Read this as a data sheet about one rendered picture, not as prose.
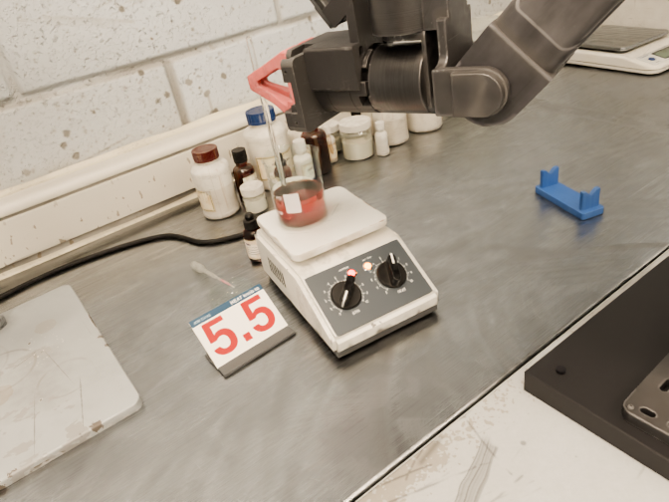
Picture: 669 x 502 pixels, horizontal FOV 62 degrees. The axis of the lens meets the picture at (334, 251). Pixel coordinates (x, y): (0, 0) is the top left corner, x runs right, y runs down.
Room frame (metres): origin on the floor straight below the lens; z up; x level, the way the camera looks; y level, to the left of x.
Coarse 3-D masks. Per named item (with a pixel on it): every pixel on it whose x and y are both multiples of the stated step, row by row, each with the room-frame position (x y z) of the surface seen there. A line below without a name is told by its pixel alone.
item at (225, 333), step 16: (240, 304) 0.50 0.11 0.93; (256, 304) 0.50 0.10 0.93; (208, 320) 0.48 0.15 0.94; (224, 320) 0.48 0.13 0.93; (240, 320) 0.49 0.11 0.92; (256, 320) 0.49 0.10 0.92; (272, 320) 0.49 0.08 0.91; (208, 336) 0.47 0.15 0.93; (224, 336) 0.47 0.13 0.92; (240, 336) 0.47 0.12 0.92; (256, 336) 0.47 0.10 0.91; (224, 352) 0.46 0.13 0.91
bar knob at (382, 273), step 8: (392, 256) 0.49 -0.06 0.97; (384, 264) 0.49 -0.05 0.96; (392, 264) 0.48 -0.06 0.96; (400, 264) 0.49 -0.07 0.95; (376, 272) 0.49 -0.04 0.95; (384, 272) 0.48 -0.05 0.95; (392, 272) 0.47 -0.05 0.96; (400, 272) 0.48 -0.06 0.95; (384, 280) 0.48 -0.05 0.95; (392, 280) 0.47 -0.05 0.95; (400, 280) 0.48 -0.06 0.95
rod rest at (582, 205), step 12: (552, 168) 0.69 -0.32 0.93; (552, 180) 0.68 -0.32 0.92; (540, 192) 0.68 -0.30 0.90; (552, 192) 0.66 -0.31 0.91; (564, 192) 0.65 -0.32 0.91; (576, 192) 0.65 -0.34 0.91; (564, 204) 0.63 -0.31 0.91; (576, 204) 0.62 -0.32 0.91; (588, 204) 0.60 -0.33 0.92; (600, 204) 0.61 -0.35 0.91; (576, 216) 0.60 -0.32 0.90; (588, 216) 0.59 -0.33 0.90
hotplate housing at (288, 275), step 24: (264, 240) 0.58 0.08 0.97; (360, 240) 0.53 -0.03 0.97; (384, 240) 0.52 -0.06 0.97; (264, 264) 0.59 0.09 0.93; (288, 264) 0.51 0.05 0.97; (312, 264) 0.50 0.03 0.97; (336, 264) 0.50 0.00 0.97; (288, 288) 0.52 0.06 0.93; (432, 288) 0.47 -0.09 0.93; (312, 312) 0.46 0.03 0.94; (408, 312) 0.45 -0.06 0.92; (336, 336) 0.42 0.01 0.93; (360, 336) 0.43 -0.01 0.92
